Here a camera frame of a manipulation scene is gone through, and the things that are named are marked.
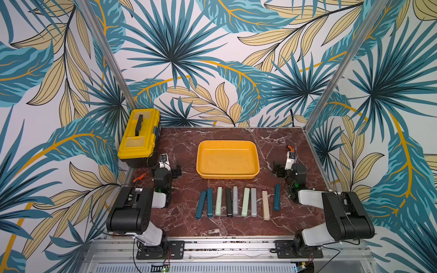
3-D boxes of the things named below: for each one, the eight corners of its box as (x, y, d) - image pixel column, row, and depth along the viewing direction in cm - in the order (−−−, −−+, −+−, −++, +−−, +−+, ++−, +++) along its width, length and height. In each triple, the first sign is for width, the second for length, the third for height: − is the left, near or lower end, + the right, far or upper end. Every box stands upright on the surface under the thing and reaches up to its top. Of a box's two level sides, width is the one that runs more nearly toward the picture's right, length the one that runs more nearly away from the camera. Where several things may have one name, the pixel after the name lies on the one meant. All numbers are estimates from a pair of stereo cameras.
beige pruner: (263, 220, 83) (264, 218, 81) (261, 192, 92) (262, 190, 90) (268, 220, 83) (269, 219, 81) (266, 192, 92) (267, 190, 90)
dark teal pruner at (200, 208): (195, 218, 83) (195, 217, 81) (201, 192, 92) (201, 190, 90) (201, 219, 83) (201, 218, 81) (206, 193, 91) (206, 191, 89)
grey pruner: (232, 215, 84) (233, 213, 82) (233, 188, 93) (233, 186, 91) (237, 215, 84) (238, 213, 82) (237, 188, 93) (238, 186, 91)
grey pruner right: (250, 216, 84) (251, 214, 82) (250, 189, 93) (251, 187, 91) (256, 217, 84) (257, 215, 82) (255, 190, 93) (256, 188, 91)
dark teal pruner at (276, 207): (273, 210, 87) (275, 208, 84) (273, 186, 95) (275, 183, 92) (278, 211, 86) (280, 209, 83) (278, 187, 95) (280, 184, 92)
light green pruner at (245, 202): (241, 215, 84) (241, 214, 82) (244, 189, 93) (244, 187, 91) (246, 217, 84) (247, 215, 82) (249, 190, 93) (250, 188, 90)
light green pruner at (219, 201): (215, 215, 84) (215, 214, 82) (217, 188, 93) (217, 186, 91) (221, 216, 84) (221, 214, 82) (222, 188, 93) (222, 186, 91)
